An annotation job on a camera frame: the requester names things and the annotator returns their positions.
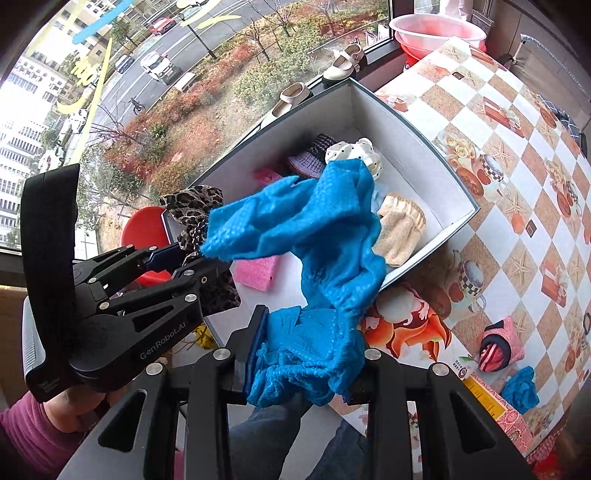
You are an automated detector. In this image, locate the red plastic stool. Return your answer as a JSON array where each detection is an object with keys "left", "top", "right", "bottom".
[{"left": 121, "top": 206, "right": 174, "bottom": 287}]

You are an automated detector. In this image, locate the translucent white basin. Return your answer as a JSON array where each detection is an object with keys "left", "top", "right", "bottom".
[{"left": 389, "top": 14, "right": 488, "bottom": 49}]

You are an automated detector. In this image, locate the red bucket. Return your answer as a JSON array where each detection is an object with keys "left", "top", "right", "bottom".
[{"left": 398, "top": 41, "right": 444, "bottom": 68}]

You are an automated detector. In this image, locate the pink sponge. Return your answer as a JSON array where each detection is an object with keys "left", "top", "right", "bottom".
[
  {"left": 233, "top": 254, "right": 282, "bottom": 291},
  {"left": 253, "top": 167, "right": 289, "bottom": 186}
]

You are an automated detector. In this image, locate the checked printed tablecloth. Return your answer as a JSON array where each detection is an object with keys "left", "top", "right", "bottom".
[{"left": 330, "top": 36, "right": 591, "bottom": 467}]

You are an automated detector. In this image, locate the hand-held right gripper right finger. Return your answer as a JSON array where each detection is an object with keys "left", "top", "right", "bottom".
[{"left": 344, "top": 348, "right": 536, "bottom": 480}]

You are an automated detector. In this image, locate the red car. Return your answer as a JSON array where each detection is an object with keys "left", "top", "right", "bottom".
[{"left": 148, "top": 17, "right": 177, "bottom": 37}]

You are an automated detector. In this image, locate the brown cardboard box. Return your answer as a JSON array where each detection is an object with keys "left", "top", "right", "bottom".
[{"left": 0, "top": 286, "right": 28, "bottom": 407}]

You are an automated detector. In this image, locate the pink knit pouch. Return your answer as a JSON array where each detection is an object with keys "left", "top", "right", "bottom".
[{"left": 478, "top": 316, "right": 526, "bottom": 374}]

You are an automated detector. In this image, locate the red patterned packet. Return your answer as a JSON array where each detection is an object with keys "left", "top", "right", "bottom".
[{"left": 526, "top": 443, "right": 573, "bottom": 478}]

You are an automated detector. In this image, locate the pink tissue box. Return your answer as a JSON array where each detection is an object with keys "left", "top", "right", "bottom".
[{"left": 461, "top": 374, "right": 534, "bottom": 457}]

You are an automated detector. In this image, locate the cream ruffled cloth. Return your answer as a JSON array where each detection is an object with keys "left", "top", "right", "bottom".
[{"left": 370, "top": 194, "right": 426, "bottom": 267}]

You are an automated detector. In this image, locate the person's left hand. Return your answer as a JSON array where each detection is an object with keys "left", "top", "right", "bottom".
[{"left": 46, "top": 385, "right": 125, "bottom": 432}]

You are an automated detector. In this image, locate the white polka dot cloth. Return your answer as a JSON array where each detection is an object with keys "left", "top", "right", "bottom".
[{"left": 324, "top": 137, "right": 384, "bottom": 182}]

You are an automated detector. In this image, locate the leopard print scrunchie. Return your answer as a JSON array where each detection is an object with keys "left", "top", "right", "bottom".
[{"left": 159, "top": 185, "right": 242, "bottom": 317}]

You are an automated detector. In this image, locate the blue crinkled cloth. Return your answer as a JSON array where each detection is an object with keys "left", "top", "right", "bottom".
[
  {"left": 199, "top": 158, "right": 387, "bottom": 409},
  {"left": 501, "top": 366, "right": 540, "bottom": 413}
]

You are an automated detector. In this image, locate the cream strap shoe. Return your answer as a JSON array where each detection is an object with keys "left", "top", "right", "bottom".
[
  {"left": 322, "top": 44, "right": 365, "bottom": 86},
  {"left": 261, "top": 82, "right": 315, "bottom": 127}
]

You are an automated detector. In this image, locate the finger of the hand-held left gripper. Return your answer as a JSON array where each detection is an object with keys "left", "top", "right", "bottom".
[
  {"left": 71, "top": 244, "right": 188, "bottom": 289},
  {"left": 69, "top": 256, "right": 232, "bottom": 393}
]

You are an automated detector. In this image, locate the person's left forearm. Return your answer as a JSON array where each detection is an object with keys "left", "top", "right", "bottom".
[{"left": 0, "top": 392, "right": 88, "bottom": 480}]

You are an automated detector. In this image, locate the large white storage box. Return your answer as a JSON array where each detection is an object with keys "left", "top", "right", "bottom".
[{"left": 196, "top": 76, "right": 482, "bottom": 344}]

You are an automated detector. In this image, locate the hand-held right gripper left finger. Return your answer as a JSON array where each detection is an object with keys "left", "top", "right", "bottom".
[{"left": 55, "top": 305, "right": 273, "bottom": 480}]

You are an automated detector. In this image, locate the white van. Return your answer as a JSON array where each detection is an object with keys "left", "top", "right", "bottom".
[{"left": 140, "top": 51, "right": 183, "bottom": 85}]

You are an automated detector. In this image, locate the corrugated metal hose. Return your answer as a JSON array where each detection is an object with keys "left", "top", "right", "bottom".
[{"left": 519, "top": 33, "right": 587, "bottom": 88}]

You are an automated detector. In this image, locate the person's jeans leg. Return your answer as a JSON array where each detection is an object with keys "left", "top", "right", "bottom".
[{"left": 228, "top": 392, "right": 370, "bottom": 480}]

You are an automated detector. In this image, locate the purple checked fabric hat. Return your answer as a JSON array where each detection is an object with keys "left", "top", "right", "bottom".
[{"left": 285, "top": 134, "right": 338, "bottom": 180}]

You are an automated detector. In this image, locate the white hanging garment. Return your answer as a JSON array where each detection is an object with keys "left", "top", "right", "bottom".
[{"left": 438, "top": 0, "right": 472, "bottom": 24}]

